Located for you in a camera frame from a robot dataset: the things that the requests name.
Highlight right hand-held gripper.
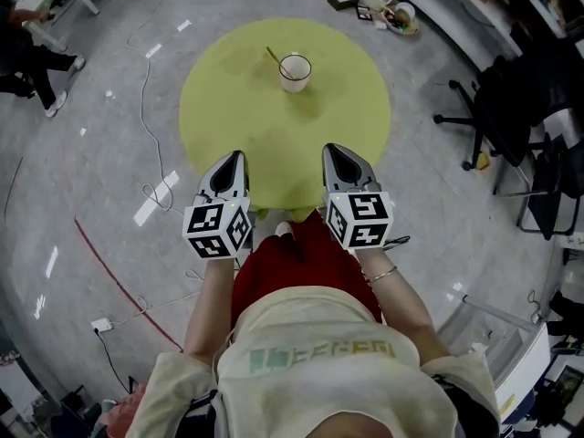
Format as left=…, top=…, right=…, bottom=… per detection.
left=322, top=142, right=396, bottom=252

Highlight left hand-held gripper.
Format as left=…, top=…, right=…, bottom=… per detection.
left=182, top=150, right=255, bottom=261

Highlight white cup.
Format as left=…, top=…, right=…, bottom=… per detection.
left=278, top=51, right=313, bottom=94

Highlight small golden spoon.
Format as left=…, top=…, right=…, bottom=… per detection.
left=266, top=46, right=306, bottom=81

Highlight person's left forearm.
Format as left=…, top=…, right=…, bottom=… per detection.
left=182, top=256, right=241, bottom=365

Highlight person's right forearm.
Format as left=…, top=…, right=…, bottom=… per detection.
left=358, top=246, right=451, bottom=362

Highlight yellow-green round table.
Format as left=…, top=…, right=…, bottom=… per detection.
left=178, top=17, right=393, bottom=224

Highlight person's red skirt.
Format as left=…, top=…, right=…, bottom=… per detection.
left=230, top=210, right=384, bottom=333

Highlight red floor tape line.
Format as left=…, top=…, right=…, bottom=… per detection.
left=73, top=216, right=184, bottom=353

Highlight shallow bowl of small items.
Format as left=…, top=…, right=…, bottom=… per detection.
left=382, top=1, right=422, bottom=36

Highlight black office chair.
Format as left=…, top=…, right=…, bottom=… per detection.
left=433, top=55, right=584, bottom=173

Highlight white metal shelving rack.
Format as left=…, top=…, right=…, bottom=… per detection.
left=378, top=0, right=584, bottom=70

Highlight person's beige shirt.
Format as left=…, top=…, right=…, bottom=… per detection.
left=125, top=285, right=503, bottom=438

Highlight white-framed glass case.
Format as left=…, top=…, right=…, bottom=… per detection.
left=437, top=294, right=551, bottom=424

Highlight pink cloth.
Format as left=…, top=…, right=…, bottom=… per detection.
left=102, top=383, right=152, bottom=433

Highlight black bag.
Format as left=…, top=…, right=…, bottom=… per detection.
left=547, top=289, right=584, bottom=338

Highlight thin gold bracelet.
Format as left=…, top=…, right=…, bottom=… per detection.
left=368, top=265, right=399, bottom=285

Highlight long white floor cable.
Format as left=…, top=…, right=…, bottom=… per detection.
left=125, top=0, right=184, bottom=214

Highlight short white floor cable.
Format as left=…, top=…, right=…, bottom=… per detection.
left=111, top=268, right=203, bottom=326

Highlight black metal-frame chair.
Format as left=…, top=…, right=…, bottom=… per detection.
left=492, top=132, right=584, bottom=242

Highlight black floor cable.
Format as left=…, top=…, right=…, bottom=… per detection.
left=95, top=329, right=131, bottom=394

